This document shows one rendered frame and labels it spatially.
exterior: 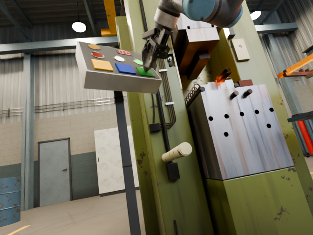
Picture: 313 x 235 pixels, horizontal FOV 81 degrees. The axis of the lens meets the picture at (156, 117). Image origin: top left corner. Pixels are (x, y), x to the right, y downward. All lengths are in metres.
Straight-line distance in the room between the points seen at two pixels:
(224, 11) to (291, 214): 0.90
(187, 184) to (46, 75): 7.91
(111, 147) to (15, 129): 3.65
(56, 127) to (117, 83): 6.87
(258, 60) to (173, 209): 1.14
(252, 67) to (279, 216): 0.92
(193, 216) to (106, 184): 5.27
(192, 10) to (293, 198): 0.93
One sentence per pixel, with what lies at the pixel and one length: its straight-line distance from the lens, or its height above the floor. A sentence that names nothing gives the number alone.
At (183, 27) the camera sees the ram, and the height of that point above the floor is 1.38.
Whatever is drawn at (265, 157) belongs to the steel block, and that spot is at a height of 0.53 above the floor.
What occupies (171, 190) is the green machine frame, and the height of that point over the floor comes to 0.44.
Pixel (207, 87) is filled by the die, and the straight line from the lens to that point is 1.09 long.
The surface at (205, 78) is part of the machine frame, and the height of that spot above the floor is 1.25.
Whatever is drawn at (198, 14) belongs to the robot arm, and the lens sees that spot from 0.65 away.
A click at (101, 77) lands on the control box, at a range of 0.76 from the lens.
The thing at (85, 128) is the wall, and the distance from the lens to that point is 7.26.
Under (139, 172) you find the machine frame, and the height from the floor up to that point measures 0.56.
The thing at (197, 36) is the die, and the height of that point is 1.31.
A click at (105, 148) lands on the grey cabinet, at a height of 1.44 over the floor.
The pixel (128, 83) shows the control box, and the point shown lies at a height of 0.94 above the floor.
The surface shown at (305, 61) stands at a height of 0.96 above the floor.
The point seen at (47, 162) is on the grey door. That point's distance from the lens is 7.47.
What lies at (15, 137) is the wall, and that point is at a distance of 8.16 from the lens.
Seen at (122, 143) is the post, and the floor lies 0.70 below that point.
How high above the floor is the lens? 0.58
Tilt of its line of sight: 15 degrees up
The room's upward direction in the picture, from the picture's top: 10 degrees counter-clockwise
